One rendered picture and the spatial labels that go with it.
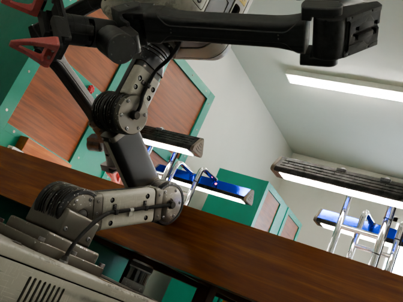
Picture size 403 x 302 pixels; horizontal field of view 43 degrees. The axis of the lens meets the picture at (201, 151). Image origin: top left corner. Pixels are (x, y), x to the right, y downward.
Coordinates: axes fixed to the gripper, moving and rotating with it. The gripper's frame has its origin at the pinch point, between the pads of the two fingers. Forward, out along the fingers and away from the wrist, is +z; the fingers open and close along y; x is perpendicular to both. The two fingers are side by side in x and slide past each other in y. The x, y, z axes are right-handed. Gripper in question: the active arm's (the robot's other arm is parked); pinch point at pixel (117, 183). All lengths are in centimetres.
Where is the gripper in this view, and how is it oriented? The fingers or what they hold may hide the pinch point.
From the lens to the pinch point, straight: 219.3
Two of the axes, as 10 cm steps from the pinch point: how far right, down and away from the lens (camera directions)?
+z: 0.9, 9.0, 4.3
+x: -5.8, 3.9, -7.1
